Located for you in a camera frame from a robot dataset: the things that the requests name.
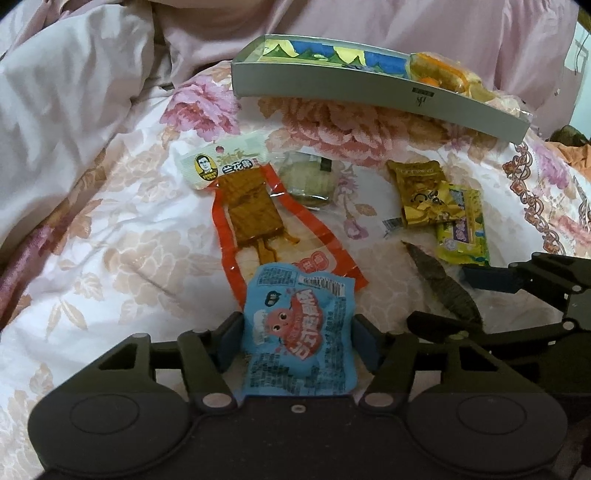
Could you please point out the blue snack packet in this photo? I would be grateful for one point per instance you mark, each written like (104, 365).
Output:
(300, 332)

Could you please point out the orange stick snack packet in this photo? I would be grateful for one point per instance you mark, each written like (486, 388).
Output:
(455, 74)

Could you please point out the red tofu skewer packet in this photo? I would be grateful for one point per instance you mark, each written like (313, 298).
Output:
(251, 207)

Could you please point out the pale pink quilt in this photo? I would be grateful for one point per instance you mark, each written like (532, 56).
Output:
(74, 115)

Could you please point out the grey box with painted lining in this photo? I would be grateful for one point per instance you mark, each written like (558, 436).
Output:
(351, 99)

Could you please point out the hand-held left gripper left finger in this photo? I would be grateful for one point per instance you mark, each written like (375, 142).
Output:
(231, 341)

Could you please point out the yellow-green snack packet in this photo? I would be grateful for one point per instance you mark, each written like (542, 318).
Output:
(464, 235)

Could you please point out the clear round biscuit packet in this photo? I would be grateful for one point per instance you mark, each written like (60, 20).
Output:
(307, 182)

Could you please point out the dark green object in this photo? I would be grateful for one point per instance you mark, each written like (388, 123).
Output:
(570, 136)

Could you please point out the floral bedsheet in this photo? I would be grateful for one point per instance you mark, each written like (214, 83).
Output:
(138, 258)

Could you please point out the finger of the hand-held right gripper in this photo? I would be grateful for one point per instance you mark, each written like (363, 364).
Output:
(508, 336)
(489, 278)

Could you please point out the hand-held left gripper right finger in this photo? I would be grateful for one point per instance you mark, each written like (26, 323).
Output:
(364, 341)

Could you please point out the dried fish packet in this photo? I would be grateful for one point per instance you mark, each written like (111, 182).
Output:
(445, 286)

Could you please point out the orange cloth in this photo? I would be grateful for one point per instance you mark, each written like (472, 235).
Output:
(577, 154)

